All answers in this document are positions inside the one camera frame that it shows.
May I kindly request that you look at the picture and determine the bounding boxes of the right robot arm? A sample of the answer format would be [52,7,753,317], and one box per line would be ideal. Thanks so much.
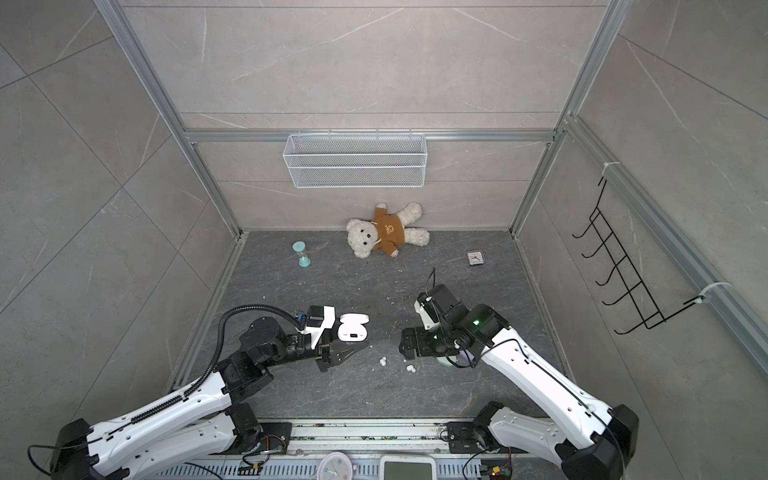
[399,296,639,479]

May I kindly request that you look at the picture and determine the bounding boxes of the black corrugated cable hose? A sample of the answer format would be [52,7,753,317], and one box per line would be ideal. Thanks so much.
[182,304,301,397]

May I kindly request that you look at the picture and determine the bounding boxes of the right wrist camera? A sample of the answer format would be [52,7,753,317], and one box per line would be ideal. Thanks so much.
[414,284,469,331]

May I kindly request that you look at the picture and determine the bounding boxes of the white wire mesh basket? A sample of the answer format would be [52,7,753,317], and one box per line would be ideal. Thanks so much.
[283,133,428,189]

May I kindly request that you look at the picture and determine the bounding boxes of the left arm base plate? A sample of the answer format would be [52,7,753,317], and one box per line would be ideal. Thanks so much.
[231,422,293,455]

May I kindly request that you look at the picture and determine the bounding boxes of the white teddy bear brown shirt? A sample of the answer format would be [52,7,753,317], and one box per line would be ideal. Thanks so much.
[346,202,430,259]

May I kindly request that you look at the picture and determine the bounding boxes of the small square clock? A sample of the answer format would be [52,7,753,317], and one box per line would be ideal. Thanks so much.
[467,250,485,266]

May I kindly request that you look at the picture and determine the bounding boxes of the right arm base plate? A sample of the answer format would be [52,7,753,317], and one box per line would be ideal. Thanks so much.
[440,422,499,454]

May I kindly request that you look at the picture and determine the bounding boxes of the green earbud charging case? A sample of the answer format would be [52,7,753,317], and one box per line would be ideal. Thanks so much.
[436,356,461,368]

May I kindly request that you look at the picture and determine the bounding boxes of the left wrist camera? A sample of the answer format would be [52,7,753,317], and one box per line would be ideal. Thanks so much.
[298,305,336,349]

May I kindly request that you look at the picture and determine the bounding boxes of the black wall hook rack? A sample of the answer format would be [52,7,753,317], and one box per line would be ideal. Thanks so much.
[571,177,706,336]

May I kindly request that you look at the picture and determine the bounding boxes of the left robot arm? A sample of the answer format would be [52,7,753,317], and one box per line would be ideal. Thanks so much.
[49,307,368,479]

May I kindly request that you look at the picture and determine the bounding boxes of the white earbud charging case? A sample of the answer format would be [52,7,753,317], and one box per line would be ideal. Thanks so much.
[337,313,370,342]

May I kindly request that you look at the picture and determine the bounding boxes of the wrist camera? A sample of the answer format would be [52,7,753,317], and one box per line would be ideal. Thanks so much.
[414,284,469,331]
[298,305,336,349]

